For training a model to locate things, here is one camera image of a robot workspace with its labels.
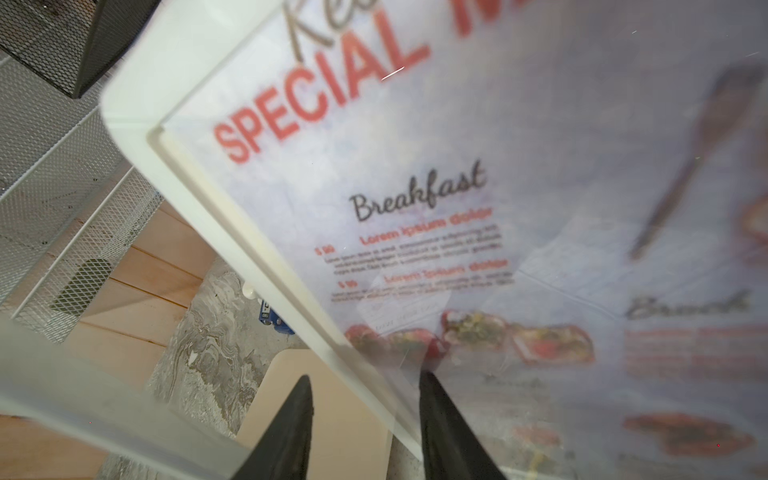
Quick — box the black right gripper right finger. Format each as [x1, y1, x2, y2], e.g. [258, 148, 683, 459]
[419, 370, 506, 480]

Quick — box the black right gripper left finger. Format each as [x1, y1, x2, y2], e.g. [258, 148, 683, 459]
[231, 375, 314, 480]

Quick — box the special menu sheet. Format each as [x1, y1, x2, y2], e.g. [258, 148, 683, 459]
[160, 0, 768, 480]

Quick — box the white menu holder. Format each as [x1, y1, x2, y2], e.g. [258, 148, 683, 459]
[99, 0, 768, 480]
[1, 322, 392, 479]

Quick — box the blue stapler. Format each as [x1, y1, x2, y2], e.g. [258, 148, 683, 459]
[258, 301, 295, 336]

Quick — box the black mesh basket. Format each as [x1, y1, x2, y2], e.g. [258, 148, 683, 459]
[1, 0, 160, 99]

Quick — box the white wire mesh shelf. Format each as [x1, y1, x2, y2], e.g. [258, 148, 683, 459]
[1, 55, 163, 343]

